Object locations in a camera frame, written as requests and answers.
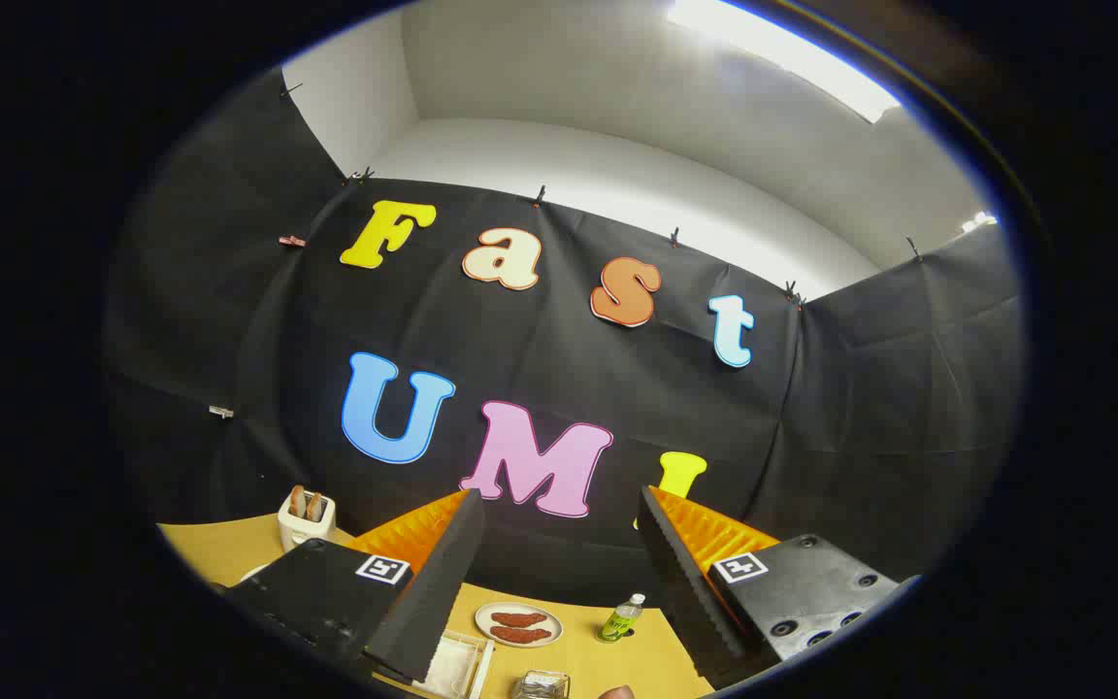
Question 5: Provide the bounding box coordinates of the white toaster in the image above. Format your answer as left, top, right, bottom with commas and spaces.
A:
278, 485, 338, 552

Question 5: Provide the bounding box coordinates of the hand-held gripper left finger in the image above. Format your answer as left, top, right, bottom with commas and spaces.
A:
219, 488, 487, 685

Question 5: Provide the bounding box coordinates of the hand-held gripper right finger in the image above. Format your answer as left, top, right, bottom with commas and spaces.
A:
637, 484, 921, 690

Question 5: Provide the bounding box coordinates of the metal wire basket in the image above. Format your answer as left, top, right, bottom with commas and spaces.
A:
510, 670, 572, 699

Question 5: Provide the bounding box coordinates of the white round plate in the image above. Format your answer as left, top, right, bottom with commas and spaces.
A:
475, 602, 564, 649

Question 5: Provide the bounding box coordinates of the green drink bottle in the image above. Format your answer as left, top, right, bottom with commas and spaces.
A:
598, 593, 646, 644

